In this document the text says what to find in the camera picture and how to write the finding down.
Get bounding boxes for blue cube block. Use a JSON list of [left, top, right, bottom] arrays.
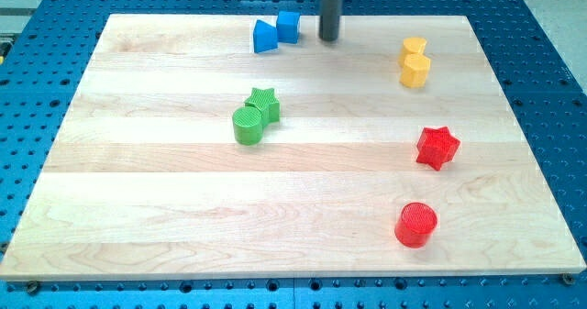
[[276, 11, 301, 44]]

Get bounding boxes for wooden board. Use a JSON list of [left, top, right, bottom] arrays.
[[1, 14, 585, 281]]

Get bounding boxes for red cylinder block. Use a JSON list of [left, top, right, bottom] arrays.
[[394, 202, 437, 248]]

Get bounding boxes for green star block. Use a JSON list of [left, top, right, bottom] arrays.
[[244, 88, 281, 127]]

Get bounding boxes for red star block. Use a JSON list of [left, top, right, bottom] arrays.
[[415, 127, 460, 171]]

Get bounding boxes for blue triangular block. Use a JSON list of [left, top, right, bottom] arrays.
[[252, 19, 278, 53]]

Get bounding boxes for yellow hexagon block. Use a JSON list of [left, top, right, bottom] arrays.
[[400, 54, 431, 88]]

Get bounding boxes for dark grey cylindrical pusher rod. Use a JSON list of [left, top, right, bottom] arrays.
[[318, 0, 342, 42]]

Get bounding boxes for green cylinder block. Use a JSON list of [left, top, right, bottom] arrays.
[[232, 106, 263, 145]]

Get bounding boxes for yellow cylinder block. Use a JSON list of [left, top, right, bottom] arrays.
[[398, 37, 427, 67]]

